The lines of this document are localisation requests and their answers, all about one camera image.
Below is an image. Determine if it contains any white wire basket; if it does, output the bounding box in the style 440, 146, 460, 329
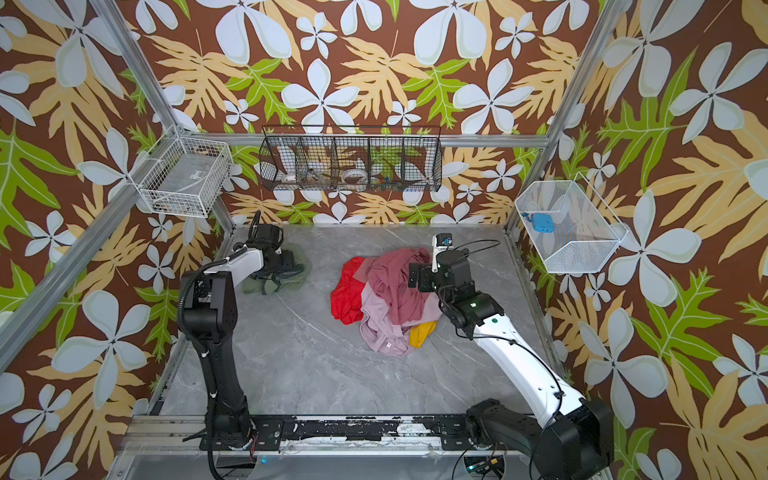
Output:
515, 174, 629, 276
133, 127, 233, 218

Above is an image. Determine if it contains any white wire basket right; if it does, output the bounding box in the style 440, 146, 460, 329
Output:
515, 174, 629, 276

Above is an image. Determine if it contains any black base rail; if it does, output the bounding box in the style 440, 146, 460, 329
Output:
183, 414, 491, 452

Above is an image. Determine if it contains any red cloth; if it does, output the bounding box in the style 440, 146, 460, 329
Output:
330, 257, 365, 325

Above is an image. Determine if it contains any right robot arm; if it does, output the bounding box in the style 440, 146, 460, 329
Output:
408, 234, 614, 479

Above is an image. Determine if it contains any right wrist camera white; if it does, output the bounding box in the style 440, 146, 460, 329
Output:
431, 233, 453, 273

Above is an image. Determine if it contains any blue object in basket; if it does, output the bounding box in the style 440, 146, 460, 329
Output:
522, 212, 555, 234

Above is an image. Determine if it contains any sage green cloth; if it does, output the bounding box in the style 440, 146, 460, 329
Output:
242, 243, 312, 295

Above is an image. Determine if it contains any dark pink cloth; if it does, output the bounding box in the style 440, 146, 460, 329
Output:
353, 248, 442, 327

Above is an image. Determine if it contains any white wire basket left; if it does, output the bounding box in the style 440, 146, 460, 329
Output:
133, 127, 233, 218

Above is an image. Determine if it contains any light pink cloth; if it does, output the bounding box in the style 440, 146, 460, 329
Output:
360, 284, 415, 357

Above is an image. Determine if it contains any black wire basket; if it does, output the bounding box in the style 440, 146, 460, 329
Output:
256, 124, 444, 192

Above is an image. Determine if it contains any white bowl in basket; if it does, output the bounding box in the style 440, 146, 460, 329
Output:
341, 168, 368, 185

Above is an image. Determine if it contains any yellow cloth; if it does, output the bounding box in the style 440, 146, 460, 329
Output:
409, 321, 437, 349

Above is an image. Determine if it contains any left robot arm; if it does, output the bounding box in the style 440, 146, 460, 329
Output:
177, 223, 286, 450

